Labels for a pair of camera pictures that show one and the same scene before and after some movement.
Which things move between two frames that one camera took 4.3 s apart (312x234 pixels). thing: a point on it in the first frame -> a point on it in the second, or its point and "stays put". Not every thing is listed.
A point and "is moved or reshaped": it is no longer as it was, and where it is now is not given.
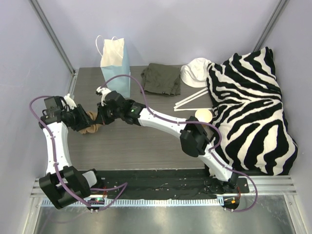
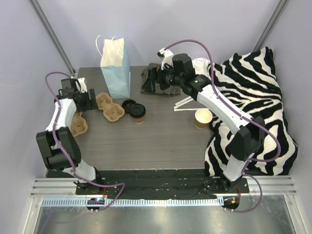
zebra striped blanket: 249,125 stays put
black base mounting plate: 165,184 stays put
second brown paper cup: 204,115 stays put
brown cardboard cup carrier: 94,127 is moved or reshaped
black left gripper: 81,117 -> 91,100
